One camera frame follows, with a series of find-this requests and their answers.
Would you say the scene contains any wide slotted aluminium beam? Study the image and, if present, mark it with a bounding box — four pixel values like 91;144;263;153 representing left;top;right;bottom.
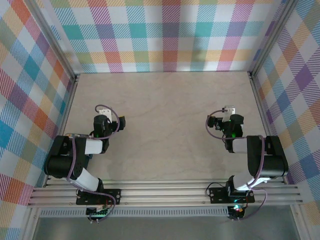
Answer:
27;186;304;208

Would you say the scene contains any right black controller board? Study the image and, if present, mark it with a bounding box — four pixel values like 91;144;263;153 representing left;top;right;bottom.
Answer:
228;204;246;218

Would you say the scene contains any black controller board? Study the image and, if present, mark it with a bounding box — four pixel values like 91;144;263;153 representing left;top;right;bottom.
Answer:
86;206;111;217
228;204;246;218

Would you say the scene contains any left black controller board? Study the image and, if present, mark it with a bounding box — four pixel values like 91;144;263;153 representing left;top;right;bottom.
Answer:
86;206;111;217

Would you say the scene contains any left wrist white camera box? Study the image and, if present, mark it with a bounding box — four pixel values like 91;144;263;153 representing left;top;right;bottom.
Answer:
97;106;113;120

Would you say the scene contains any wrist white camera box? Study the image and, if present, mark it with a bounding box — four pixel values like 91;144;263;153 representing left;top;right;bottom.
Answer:
97;106;113;120
221;104;237;117

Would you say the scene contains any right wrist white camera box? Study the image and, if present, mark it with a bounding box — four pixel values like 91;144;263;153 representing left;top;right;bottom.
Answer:
221;104;237;117

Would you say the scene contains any aluminium side rail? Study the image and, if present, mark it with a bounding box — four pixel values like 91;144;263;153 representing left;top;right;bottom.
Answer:
248;72;287;185
42;73;81;188

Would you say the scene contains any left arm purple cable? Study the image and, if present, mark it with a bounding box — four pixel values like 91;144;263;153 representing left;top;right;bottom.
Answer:
66;104;120;222

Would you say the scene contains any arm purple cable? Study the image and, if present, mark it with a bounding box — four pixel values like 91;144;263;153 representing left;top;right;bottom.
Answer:
205;108;268;222
66;104;120;222

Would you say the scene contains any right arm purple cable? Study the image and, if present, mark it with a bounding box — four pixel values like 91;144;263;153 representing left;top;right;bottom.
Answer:
205;108;268;222

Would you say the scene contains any narrow aluminium rail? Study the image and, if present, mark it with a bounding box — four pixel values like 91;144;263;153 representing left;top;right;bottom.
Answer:
42;177;287;188

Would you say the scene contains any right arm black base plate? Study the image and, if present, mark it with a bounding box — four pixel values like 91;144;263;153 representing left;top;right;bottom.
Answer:
208;186;256;204

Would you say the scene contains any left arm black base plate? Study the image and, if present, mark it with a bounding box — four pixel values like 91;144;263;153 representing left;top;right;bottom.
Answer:
75;188;123;206

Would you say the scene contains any grey slotted cable duct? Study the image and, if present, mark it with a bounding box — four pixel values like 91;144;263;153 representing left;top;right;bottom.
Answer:
39;206;230;218

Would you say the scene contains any aluminium corner post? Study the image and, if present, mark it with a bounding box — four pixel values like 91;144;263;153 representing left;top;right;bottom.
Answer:
247;0;301;81
23;0;80;85

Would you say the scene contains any aluminium lower frame leg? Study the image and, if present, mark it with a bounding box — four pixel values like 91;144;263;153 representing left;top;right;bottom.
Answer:
21;206;42;240
289;204;310;240

